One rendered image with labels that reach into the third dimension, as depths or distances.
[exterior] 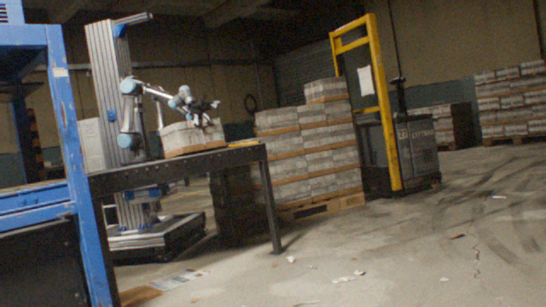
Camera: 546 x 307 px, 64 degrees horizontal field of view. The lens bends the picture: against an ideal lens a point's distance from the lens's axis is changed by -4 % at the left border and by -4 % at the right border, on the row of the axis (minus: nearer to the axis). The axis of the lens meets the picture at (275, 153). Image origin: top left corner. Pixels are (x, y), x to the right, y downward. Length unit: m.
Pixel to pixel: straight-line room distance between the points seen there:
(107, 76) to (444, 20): 7.81
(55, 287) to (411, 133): 3.57
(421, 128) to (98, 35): 3.23
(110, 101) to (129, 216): 1.00
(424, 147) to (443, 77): 5.58
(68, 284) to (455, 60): 9.01
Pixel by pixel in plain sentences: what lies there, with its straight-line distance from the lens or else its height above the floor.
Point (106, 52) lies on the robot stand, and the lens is 4.07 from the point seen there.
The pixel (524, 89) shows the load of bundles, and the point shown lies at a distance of 8.01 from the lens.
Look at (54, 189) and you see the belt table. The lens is 2.44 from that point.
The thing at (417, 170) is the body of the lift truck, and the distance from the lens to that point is 4.79.
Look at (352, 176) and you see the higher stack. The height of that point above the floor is 0.29.
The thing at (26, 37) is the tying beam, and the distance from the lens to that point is 2.36.
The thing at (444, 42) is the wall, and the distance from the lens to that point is 10.33.
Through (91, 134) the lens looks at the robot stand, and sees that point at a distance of 4.07.
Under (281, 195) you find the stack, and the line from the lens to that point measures 4.13.
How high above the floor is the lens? 0.88
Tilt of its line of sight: 3 degrees down
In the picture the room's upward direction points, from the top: 9 degrees counter-clockwise
